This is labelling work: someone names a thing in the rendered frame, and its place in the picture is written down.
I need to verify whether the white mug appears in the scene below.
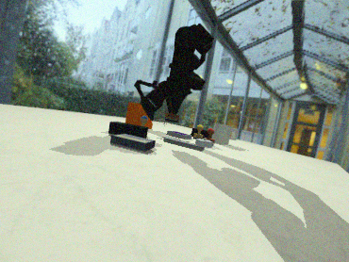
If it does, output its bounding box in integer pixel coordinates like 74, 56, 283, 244
212, 123, 239, 145

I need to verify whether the red rubber stamp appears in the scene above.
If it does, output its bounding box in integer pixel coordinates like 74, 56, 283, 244
207, 128, 215, 142

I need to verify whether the purple ink pad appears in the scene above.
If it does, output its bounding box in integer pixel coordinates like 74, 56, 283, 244
167, 131, 191, 139

